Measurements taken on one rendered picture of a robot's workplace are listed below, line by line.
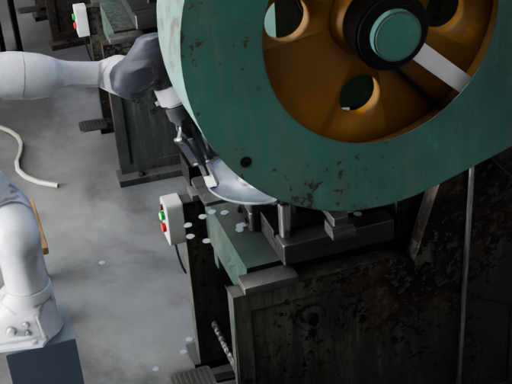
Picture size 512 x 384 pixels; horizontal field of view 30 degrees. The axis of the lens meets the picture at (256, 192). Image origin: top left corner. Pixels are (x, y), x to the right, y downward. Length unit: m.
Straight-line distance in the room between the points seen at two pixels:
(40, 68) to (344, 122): 0.71
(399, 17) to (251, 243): 0.87
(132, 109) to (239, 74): 2.22
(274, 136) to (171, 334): 1.46
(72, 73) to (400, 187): 0.85
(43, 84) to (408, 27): 0.86
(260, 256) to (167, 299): 1.02
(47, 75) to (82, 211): 1.78
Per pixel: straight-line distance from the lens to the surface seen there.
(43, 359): 2.59
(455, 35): 2.08
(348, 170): 2.00
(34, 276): 2.48
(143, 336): 3.25
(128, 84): 2.29
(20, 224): 2.34
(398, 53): 1.86
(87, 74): 2.39
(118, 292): 3.47
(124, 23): 4.03
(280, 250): 2.38
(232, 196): 2.41
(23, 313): 2.53
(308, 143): 1.93
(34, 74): 2.24
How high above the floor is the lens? 2.01
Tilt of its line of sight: 31 degrees down
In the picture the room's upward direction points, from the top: 4 degrees counter-clockwise
